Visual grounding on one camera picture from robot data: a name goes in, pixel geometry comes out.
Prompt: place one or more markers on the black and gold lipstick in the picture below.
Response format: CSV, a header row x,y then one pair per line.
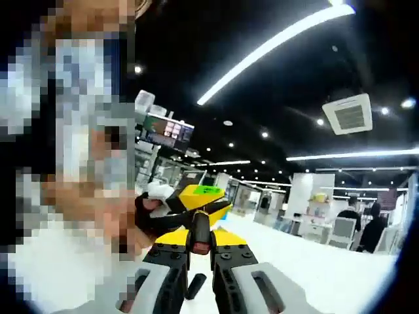
x,y
200,232

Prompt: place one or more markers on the black lipstick cap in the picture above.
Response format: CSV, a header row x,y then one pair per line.
x,y
196,286

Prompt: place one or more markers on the person's left hand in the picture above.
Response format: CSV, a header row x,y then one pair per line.
x,y
152,204

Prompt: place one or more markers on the white display shelf unit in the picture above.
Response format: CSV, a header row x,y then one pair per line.
x,y
307,186

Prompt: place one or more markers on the long ceiling light strip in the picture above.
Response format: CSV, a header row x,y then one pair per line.
x,y
294,158
206,97

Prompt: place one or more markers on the white mesh office chair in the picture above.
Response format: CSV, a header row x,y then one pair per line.
x,y
389,240
342,233

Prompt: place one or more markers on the group of ceiling spotlights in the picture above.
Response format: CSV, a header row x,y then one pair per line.
x,y
320,121

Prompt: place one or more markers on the purple poster board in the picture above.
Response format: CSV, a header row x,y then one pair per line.
x,y
388,199

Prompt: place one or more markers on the ceiling air conditioner vent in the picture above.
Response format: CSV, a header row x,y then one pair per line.
x,y
350,114

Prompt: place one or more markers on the wall display screen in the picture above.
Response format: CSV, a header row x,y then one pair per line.
x,y
173,134

